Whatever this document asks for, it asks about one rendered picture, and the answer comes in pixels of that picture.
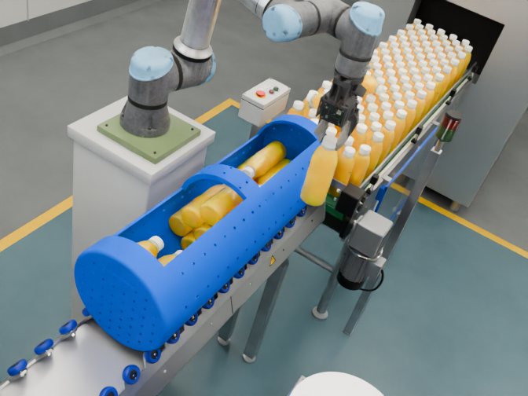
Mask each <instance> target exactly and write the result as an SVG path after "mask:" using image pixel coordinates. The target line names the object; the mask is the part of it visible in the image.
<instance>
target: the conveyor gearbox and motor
mask: <svg viewBox="0 0 528 396"><path fill-rule="evenodd" d="M393 224H394V223H393V222H392V221H390V220H388V219H387V218H384V217H383V216H381V215H380V214H377V213H376V212H374V211H372V210H368V211H367V212H365V214H364V215H361V216H360V217H359V218H358V220H357V219H355V221H354V223H353V225H352V226H351V229H352V230H351V232H350V236H349V238H348V240H347V247H348V248H347V250H346V253H344V258H343V260H342V263H341V265H340V267H339V271H338V273H337V275H336V278H337V281H338V282H339V284H340V285H342V286H343V287H344V288H346V289H349V290H353V291H356V290H358V289H360V290H362V291H365V292H372V291H375V290H376V289H377V288H379V286H380V285H381V284H382V283H383V278H384V274H383V267H384V264H385V262H386V259H385V258H384V257H382V256H381V255H382V254H383V246H384V244H385V243H386V241H387V238H388V236H389V234H390V232H391V230H392V228H393V227H394V226H393ZM380 273H381V274H382V277H381V281H380V283H379V284H378V285H377V286H376V287H375V288H373V289H364V288H362V286H363V284H364V282H365V280H366V279H367V277H371V278H372V279H373V280H375V279H376V278H377V277H378V276H379V274H380Z"/></svg>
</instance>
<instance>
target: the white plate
mask: <svg viewBox="0 0 528 396"><path fill-rule="evenodd" d="M290 396H383V395H382V394H381V393H380V392H379V391H378V390H377V389H376V388H375V387H374V386H372V385H371V384H369V383H367V382H365V381H364V380H363V379H360V378H357V377H356V376H352V375H349V374H346V373H342V372H321V373H318V374H314V375H312V376H309V377H307V378H305V379H304V380H303V381H301V382H300V383H299V384H298V385H297V386H296V387H295V388H294V390H293V391H292V392H291V394H290Z"/></svg>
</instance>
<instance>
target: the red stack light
mask: <svg viewBox="0 0 528 396"><path fill-rule="evenodd" d="M461 121H462V120H460V121H455V120H452V119H450V118H448V117H447V116H446V114H444V116H443V118H442V121H441V125H442V126H443V127H445V128H446V129H448V130H457V129H458V127H459V125H460V123H461Z"/></svg>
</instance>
